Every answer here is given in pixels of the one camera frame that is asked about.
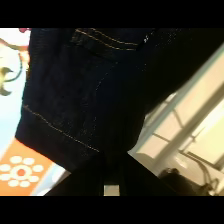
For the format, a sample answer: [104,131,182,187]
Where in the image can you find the dark blue jeans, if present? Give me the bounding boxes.
[14,27,224,172]

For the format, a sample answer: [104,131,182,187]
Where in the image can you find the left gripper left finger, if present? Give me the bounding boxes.
[45,153,108,197]

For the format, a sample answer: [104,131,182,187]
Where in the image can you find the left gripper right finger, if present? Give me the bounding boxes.
[118,151,178,197]

